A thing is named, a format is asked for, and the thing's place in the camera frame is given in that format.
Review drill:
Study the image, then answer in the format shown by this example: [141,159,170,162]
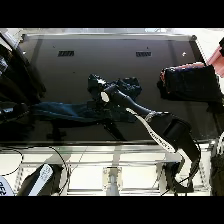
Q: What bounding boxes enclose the black garment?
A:
[156,64,224,103]

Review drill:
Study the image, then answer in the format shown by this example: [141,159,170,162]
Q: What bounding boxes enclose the silver frame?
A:
[0,142,218,197]

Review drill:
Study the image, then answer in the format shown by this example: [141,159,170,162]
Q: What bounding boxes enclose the blue jeans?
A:
[31,76,143,124]

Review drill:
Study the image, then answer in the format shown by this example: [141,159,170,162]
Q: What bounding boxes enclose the pink garment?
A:
[207,37,224,79]

